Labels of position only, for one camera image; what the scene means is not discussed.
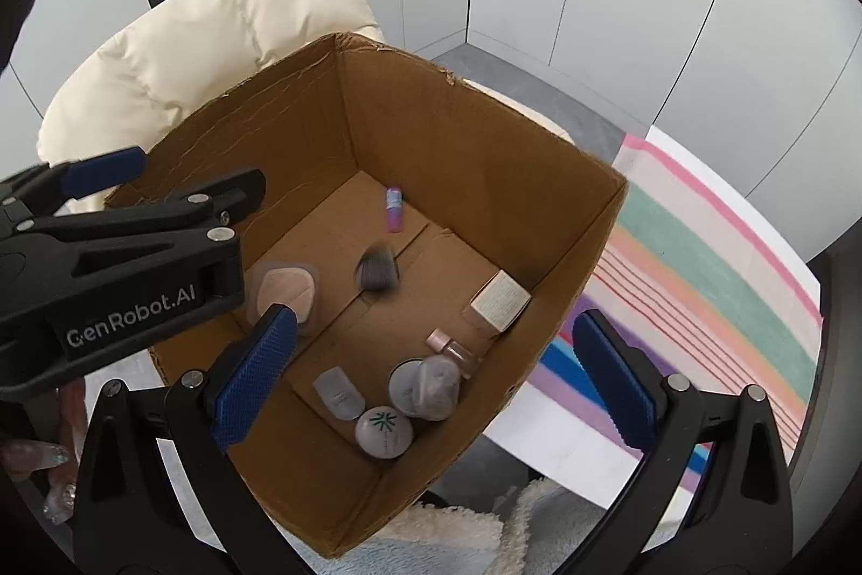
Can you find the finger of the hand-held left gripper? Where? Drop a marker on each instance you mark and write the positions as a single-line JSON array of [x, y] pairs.
[[101, 174], [202, 198]]

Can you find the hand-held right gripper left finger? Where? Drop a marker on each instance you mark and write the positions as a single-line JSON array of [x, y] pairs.
[[256, 379]]

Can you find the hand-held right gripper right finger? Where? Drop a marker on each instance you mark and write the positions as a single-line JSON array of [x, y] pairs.
[[616, 379]]

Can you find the grey plastic case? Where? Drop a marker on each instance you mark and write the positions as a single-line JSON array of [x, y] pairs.
[[339, 393]]

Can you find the clear jar with beige lid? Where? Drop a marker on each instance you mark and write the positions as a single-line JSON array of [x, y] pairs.
[[286, 289]]

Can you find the white round compact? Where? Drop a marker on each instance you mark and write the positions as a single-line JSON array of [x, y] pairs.
[[384, 430]]

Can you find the beige square box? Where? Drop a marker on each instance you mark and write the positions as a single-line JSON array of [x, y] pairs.
[[500, 300]]

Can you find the red can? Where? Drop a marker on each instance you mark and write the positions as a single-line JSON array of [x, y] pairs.
[[404, 388]]

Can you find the small black case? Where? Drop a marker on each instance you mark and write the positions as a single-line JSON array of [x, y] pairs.
[[377, 272]]

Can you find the small glass bottle pink cap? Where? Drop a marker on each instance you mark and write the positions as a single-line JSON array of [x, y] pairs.
[[452, 349]]

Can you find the round grey compact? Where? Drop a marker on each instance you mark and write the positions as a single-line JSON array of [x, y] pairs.
[[441, 388]]

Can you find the purple lip balm tube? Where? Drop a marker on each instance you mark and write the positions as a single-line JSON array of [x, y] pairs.
[[392, 209]]

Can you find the brown cardboard box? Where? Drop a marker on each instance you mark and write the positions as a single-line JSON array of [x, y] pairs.
[[471, 177]]

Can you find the person's left hand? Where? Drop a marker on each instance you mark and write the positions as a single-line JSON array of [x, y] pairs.
[[33, 455]]

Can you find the striped colourful cloth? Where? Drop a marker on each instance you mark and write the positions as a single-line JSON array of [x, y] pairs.
[[707, 278]]

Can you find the cream padded chair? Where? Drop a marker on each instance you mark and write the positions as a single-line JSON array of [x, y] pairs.
[[202, 43]]

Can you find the light blue fleece clothing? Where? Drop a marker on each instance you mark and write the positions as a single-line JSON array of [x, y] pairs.
[[458, 541]]

